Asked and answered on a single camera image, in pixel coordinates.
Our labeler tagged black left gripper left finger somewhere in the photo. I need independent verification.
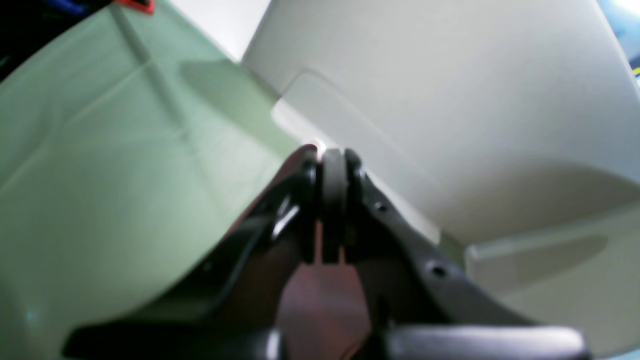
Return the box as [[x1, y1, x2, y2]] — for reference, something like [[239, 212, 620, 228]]
[[62, 148, 321, 360]]

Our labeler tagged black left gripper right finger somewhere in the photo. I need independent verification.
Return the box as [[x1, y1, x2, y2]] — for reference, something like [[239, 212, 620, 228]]
[[330, 149, 591, 360]]

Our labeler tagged pink t-shirt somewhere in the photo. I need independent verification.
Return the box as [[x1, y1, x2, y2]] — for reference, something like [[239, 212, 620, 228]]
[[209, 145, 370, 360]]

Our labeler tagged green table cloth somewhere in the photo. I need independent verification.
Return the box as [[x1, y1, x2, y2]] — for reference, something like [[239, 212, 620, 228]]
[[0, 0, 299, 360]]

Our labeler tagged red side clamp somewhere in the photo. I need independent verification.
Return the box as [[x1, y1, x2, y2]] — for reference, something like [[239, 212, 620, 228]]
[[115, 0, 156, 14]]

